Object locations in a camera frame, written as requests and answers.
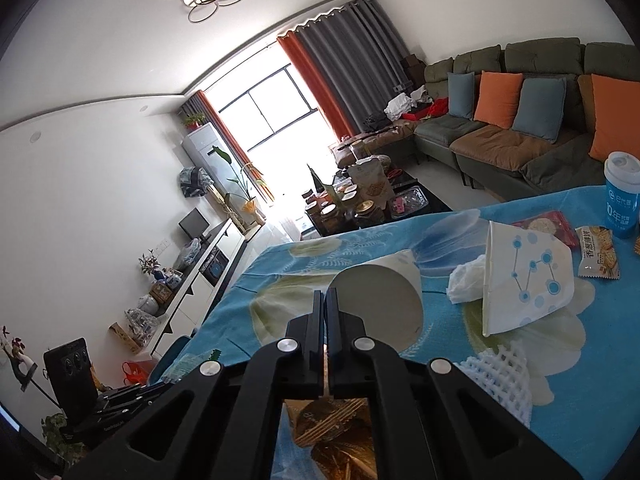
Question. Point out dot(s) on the blue cup with lid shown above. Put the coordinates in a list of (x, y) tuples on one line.
[(620, 205)]

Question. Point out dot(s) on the orange grey curtain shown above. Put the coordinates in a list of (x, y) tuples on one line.
[(350, 60), (225, 135)]

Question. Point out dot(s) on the flower wall decoration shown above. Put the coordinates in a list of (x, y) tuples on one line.
[(20, 360)]

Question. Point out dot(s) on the small blue pillow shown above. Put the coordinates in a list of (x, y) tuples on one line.
[(461, 95)]

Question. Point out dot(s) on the large window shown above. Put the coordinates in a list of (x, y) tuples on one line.
[(280, 105)]

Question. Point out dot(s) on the tall leafy plant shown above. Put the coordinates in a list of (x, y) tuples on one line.
[(240, 185)]

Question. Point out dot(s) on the blue floral tablecloth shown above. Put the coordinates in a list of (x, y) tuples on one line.
[(300, 270)]

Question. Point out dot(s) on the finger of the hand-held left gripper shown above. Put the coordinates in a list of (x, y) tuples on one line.
[(130, 397)]

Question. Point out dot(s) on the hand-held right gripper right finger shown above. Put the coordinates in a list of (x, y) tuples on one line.
[(334, 345)]

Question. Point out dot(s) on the tan cardboard box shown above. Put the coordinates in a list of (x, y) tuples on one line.
[(125, 337)]

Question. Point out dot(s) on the beige cracker packet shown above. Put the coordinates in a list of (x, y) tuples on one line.
[(597, 255)]

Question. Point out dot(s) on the dark coffee table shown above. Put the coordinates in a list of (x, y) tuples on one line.
[(425, 195)]

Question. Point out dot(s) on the small potted plant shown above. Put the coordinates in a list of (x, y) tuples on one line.
[(194, 120)]

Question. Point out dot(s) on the white paper cup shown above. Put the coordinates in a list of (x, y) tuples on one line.
[(380, 300)]

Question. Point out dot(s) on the black monitor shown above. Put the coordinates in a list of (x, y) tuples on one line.
[(194, 224)]

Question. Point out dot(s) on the pile of clothes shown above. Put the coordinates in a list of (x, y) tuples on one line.
[(400, 105)]

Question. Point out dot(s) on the orange pillow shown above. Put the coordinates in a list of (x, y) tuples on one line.
[(497, 100), (617, 120)]

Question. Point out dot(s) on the brown cardboard box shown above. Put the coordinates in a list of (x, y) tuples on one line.
[(412, 67)]

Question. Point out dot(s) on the blue patterned bag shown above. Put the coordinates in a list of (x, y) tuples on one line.
[(195, 182)]

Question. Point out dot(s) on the large blue pillow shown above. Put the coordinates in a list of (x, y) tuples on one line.
[(540, 110)]

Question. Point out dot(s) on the golden snack wrapper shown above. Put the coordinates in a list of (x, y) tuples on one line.
[(330, 420)]

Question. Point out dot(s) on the crumpled white tissue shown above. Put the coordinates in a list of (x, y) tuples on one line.
[(467, 280)]

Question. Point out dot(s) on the teal chair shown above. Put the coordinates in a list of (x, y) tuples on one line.
[(170, 360)]

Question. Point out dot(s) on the white porcelain jar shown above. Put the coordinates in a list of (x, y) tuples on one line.
[(148, 305)]

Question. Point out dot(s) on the white standing air conditioner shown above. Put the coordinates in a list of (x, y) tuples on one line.
[(205, 147)]

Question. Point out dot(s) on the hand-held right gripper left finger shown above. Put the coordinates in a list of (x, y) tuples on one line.
[(316, 340)]

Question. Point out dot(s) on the white tv cabinet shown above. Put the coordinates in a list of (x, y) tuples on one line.
[(200, 285)]

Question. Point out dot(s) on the white foam fruit net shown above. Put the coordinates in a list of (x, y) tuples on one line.
[(495, 380)]

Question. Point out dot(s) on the green sofa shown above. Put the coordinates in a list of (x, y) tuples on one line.
[(545, 55)]

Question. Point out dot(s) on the group of glass jars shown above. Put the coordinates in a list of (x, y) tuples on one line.
[(345, 210)]

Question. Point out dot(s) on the red plastic bag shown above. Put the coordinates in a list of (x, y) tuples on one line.
[(136, 372)]

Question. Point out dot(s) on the tan snack bag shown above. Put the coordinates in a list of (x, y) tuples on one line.
[(372, 180)]

